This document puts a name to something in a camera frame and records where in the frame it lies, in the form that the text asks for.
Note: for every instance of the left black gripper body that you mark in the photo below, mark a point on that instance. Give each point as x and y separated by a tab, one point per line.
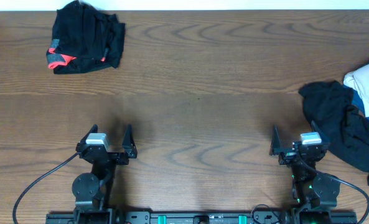
119	160

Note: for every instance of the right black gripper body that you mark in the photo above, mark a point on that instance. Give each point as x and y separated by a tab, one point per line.
287	157

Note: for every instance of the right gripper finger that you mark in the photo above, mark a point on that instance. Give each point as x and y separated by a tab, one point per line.
276	148
324	138

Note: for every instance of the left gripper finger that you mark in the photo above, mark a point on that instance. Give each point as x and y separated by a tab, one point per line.
128	143
93	129

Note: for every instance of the black shirt with white logo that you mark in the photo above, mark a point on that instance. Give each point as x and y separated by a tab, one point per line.
329	106

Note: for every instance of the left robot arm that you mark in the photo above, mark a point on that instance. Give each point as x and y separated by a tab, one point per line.
92	189

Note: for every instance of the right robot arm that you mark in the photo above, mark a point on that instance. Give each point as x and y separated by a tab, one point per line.
315	193

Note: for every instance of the blue shirt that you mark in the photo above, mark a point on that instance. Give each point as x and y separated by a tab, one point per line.
358	102

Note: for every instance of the folded black garment orange trim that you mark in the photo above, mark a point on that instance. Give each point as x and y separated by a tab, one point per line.
85	40

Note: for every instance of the black base rail green clamps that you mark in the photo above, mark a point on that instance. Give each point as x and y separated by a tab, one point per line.
258	216

